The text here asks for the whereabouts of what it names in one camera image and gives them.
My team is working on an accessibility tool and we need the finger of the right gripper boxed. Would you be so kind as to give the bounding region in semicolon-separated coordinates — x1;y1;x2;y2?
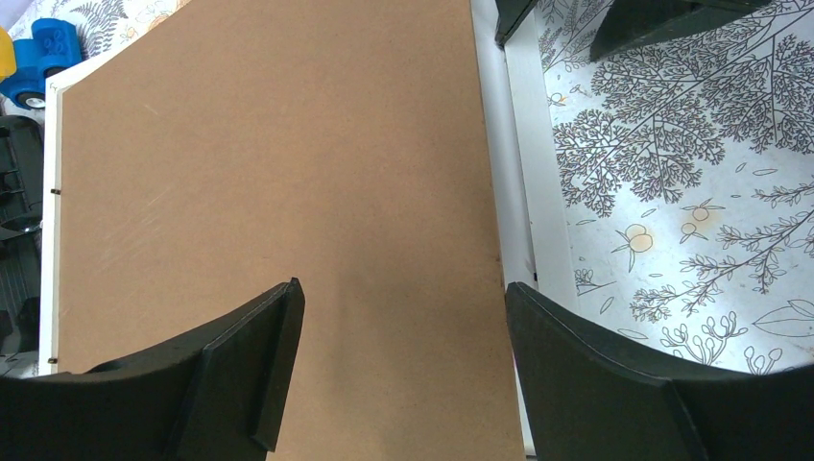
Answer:
589;0;769;62
494;0;539;46

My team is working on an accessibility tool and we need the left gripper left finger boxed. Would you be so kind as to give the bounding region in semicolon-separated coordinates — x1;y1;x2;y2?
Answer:
1;279;305;460

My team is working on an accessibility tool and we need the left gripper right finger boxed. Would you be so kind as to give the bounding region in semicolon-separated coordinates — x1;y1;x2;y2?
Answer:
506;282;813;460

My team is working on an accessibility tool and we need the white picture frame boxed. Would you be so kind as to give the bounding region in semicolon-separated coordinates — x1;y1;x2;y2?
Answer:
37;0;580;461

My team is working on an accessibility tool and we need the brown backing board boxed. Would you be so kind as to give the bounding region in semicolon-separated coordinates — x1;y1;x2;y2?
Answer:
57;0;526;461

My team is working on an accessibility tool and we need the blue yellow toy truck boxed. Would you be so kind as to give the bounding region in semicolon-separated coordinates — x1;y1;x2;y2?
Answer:
1;18;84;110

